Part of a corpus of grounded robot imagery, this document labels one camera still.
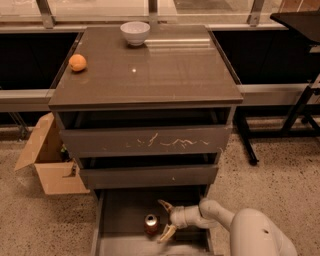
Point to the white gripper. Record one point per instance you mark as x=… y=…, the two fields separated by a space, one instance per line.
x=177 y=216

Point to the red coke can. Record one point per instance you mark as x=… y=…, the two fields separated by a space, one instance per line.
x=151 y=224

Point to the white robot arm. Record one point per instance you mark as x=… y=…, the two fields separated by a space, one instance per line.
x=252 y=233

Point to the grey open bottom drawer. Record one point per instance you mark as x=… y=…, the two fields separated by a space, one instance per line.
x=120 y=231

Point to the grey middle drawer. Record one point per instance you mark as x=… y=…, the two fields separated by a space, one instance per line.
x=149 y=176

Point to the grey top drawer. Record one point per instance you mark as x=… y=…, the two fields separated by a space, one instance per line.
x=83 y=143

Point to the grey drawer cabinet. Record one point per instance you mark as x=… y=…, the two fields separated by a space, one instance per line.
x=176 y=78

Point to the brown cardboard box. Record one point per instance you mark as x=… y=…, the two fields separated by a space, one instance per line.
x=43 y=151

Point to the orange fruit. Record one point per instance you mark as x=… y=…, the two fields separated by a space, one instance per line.
x=77 y=62

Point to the white ceramic bowl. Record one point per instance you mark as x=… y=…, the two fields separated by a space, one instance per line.
x=135 y=32

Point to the black table with legs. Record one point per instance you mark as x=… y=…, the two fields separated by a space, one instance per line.
x=295 y=103

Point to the grey metal window rail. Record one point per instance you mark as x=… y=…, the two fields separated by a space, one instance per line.
x=25 y=100

